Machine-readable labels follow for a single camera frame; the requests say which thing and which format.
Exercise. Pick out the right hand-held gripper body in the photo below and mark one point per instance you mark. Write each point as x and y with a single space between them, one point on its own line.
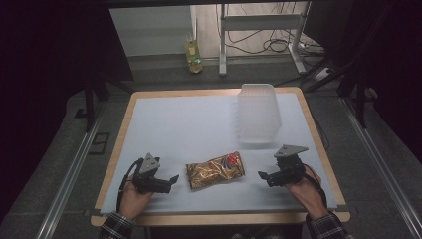
289 166

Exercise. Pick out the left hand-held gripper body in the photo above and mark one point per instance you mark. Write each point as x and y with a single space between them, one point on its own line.
148 176

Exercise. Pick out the gold foil snack packet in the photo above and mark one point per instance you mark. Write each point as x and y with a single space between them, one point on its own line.
215 171

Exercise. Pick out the translucent plastic container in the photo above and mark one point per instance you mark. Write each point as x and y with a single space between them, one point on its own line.
258 114

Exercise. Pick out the person's left hand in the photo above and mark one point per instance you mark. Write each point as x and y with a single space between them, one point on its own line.
132 198

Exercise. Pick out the person's right hand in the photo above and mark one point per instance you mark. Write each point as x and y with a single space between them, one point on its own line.
307 194

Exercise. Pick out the wooden table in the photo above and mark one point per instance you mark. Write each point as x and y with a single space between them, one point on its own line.
114 156

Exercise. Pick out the white table mat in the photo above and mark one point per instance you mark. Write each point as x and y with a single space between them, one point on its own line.
199 126

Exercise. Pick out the white power strip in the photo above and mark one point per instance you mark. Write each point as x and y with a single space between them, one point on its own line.
322 74

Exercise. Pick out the black metal stand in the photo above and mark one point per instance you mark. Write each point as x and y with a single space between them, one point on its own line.
358 83
91 96

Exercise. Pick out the yellow drink bottle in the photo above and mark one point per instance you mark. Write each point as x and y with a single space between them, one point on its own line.
193 54

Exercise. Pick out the aluminium floor rail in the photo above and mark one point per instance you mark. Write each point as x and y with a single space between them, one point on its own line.
71 172
384 159

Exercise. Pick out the white metal desk frame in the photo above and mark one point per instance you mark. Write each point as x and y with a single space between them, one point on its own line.
258 22

